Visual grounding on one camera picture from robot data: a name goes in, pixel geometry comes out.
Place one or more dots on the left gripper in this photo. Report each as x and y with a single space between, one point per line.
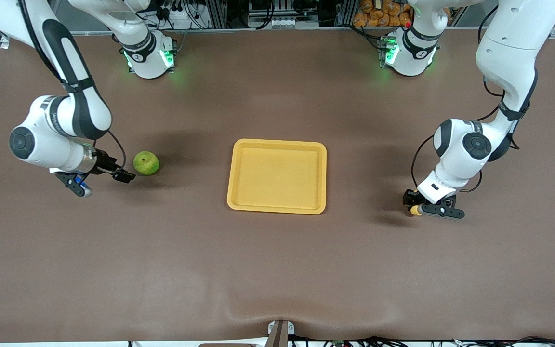
409 198

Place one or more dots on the green apple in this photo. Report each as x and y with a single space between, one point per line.
146 163

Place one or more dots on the yellow potato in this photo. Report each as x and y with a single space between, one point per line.
416 210

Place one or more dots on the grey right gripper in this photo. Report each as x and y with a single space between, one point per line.
104 163

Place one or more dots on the aluminium frame rail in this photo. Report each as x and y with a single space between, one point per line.
282 30

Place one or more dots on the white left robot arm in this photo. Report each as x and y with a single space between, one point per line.
513 48

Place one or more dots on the black electronics unit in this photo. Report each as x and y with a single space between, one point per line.
282 9

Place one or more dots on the yellow plastic tray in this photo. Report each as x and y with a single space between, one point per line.
277 178

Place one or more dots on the brown table mat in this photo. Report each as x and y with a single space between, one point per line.
277 265

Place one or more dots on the white power strip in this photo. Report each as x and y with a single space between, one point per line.
181 19

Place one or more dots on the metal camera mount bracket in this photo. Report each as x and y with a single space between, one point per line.
280 335

